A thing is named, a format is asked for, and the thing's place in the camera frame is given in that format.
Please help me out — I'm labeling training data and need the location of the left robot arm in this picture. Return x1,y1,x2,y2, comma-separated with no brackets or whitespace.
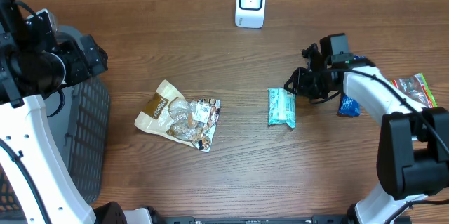
1,0,153,223

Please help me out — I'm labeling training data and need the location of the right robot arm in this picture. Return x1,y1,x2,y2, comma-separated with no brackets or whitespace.
284,33,448,224

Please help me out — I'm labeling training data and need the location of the teal snack packet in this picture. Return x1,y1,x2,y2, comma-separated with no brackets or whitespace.
268,88,296,129

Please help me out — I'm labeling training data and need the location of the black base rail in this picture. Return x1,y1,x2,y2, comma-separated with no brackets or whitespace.
162,215,357,224

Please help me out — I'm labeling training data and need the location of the beige mushroom snack bag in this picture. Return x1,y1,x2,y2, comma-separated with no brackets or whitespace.
134,80,221,152

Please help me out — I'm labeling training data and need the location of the grey plastic shopping basket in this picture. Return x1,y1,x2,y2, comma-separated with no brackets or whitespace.
1,26,110,223

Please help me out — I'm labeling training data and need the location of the blue cookie packet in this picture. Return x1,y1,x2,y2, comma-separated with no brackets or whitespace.
337,55,368,118

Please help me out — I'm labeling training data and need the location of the green gummy candy bag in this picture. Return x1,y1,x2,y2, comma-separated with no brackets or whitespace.
390,73,438,108

